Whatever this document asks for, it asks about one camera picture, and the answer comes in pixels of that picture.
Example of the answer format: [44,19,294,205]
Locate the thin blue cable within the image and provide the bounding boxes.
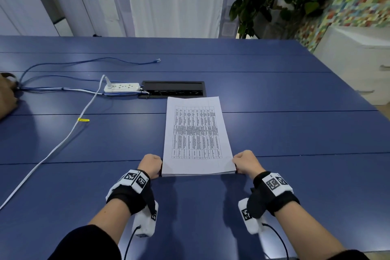
[21,74,106,84]

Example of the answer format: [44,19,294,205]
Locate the black camera cable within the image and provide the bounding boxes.
[123,225,143,260]
[262,223,290,260]

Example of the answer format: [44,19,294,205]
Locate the brown rounded object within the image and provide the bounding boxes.
[0,72,21,121]

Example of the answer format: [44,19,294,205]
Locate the white power strip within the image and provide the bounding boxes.
[103,82,142,94]

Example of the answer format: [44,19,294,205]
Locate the person's right hand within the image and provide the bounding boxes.
[232,150,267,183]

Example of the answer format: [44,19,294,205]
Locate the colourful patterned panel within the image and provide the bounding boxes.
[295,0,390,54]

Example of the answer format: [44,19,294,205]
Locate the person's left hand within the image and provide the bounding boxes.
[137,154,163,180]

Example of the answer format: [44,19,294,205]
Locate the black desk cable box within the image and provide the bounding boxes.
[138,80,207,99]

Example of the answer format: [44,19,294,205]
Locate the person's right forearm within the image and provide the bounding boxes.
[274,201,347,259]

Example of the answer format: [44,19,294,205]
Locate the blue network cable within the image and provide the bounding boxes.
[17,58,161,87]

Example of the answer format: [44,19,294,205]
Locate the black fleece sleeve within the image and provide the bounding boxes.
[327,249,371,260]
[47,225,122,260]

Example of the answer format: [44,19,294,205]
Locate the grey plant pot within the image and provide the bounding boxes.
[253,9,301,40]

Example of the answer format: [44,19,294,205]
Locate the black wrist strap with markers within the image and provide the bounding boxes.
[246,171,301,219]
[105,169,156,217]

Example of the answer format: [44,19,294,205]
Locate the white drawer cabinet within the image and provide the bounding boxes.
[313,26,390,106]

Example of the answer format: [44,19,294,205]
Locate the gathered printed papers stack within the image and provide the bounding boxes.
[161,96,238,178]

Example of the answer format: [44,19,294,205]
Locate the blue and white cable bundle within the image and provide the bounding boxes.
[17,86,150,97]

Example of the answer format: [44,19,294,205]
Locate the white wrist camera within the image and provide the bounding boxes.
[131,200,159,238]
[238,198,266,235]

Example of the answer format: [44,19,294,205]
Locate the white power cable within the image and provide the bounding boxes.
[0,74,114,210]

